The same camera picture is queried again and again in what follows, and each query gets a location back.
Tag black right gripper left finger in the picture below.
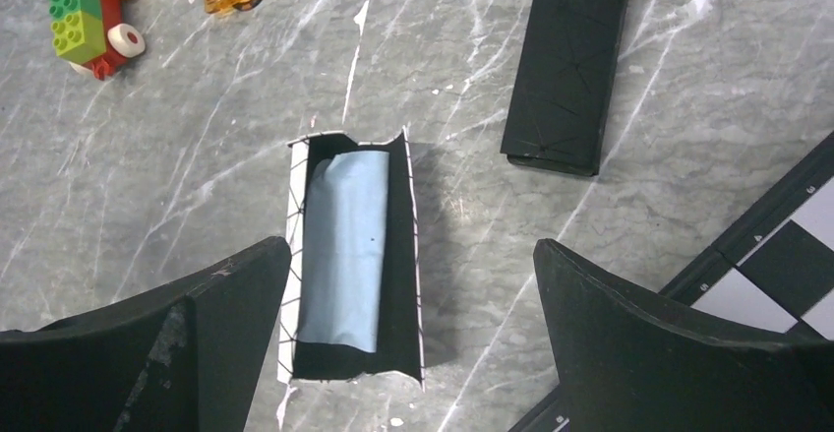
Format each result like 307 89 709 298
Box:
1 237 291 431

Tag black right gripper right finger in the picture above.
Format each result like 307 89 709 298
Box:
533 239 833 431

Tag light blue cleaning cloth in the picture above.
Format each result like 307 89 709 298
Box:
297 151 389 353

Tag white geometric glasses case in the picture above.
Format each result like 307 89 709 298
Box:
277 131 425 384

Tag black glasses case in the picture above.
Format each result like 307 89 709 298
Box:
501 0 628 176

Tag black white chessboard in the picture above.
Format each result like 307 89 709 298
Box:
516 138 833 431

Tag colourful toy brick car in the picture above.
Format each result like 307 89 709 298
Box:
48 0 146 81

